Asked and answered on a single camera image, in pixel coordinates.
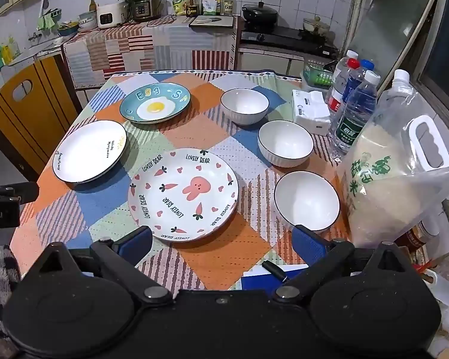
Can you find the grey metal panel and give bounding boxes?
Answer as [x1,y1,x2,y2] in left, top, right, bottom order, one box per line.
[346,0,440,98]

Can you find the white cap clear water bottle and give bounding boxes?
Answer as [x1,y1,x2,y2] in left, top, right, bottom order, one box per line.
[331,49,360,83]

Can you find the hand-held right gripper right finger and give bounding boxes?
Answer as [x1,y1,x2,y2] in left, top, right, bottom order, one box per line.
[271,224,422,302]

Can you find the green label water bottle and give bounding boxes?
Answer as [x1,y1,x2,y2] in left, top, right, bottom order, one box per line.
[331,70,381,161]

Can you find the black wok with lid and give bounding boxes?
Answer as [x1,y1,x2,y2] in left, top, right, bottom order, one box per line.
[241,2,279,27]

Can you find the red label water bottle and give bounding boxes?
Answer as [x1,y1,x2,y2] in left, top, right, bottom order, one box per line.
[326,58,361,121]

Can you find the white tissue pack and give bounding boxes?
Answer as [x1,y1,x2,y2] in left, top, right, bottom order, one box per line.
[292,89,332,136]

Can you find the blue white paper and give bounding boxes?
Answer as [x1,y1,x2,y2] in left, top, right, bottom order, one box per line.
[243,264,311,282]

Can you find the blue cap water bottle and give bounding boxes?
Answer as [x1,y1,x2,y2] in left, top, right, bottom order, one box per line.
[344,59,377,100]

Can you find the white plate with black rim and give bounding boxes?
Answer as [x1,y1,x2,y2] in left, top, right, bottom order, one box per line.
[52,120,128,185]

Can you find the white rice cooker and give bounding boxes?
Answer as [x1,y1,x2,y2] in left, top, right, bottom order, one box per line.
[97,3,130,28]

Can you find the blue dish on counter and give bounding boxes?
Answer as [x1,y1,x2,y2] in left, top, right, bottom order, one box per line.
[58,22,80,37]

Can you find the clear plastic rice bag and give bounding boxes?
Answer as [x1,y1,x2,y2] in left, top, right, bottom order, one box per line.
[337,69,449,249]

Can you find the dark pressure cooker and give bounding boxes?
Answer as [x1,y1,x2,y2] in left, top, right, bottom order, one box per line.
[129,0,163,23]

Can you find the black pen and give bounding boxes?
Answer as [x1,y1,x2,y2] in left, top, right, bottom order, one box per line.
[261,261,288,282]

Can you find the brown label jar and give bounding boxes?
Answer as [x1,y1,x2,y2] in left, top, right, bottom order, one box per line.
[395,220,440,258]

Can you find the colourful checked tablecloth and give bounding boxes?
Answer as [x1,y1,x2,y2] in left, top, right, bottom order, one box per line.
[9,69,360,292]

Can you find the glass pot with lid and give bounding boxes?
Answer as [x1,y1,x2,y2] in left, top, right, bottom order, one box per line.
[303,16,332,38]

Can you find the window frame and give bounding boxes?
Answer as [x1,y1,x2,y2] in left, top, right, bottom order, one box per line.
[419,0,449,165]

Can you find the green hanging cloth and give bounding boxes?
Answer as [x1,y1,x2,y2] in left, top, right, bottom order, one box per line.
[37,7,62,31]

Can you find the yellow wooden chair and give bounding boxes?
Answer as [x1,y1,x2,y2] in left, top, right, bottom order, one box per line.
[0,54,81,180]

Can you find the striped cabinet cover cloth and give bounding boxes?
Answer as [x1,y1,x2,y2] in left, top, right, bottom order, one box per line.
[62,15,240,90]

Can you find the stacked bowls on counter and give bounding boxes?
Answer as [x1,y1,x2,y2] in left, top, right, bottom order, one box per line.
[78,10,98,31]

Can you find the white bowl with black rim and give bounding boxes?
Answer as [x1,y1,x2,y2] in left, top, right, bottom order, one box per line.
[257,120,315,168]
[220,88,270,126]
[273,171,341,234]

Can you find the white pink rabbit plate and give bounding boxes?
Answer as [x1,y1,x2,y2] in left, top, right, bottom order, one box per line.
[127,148,239,243]

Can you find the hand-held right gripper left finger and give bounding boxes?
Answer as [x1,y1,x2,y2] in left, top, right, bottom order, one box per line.
[22,226,173,306]

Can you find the black gas stove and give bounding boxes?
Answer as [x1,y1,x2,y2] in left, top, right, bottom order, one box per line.
[239,25,339,58]

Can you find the green plastic basket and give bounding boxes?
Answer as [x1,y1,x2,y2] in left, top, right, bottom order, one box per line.
[301,62,335,90]

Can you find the blue fried egg plate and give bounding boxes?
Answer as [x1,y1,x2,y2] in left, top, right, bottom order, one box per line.
[119,81,192,123]

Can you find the cutting board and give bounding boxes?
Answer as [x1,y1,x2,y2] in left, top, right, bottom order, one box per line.
[189,15,236,30]

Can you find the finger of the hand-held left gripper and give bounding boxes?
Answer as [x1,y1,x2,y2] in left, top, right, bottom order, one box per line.
[0,181,40,204]

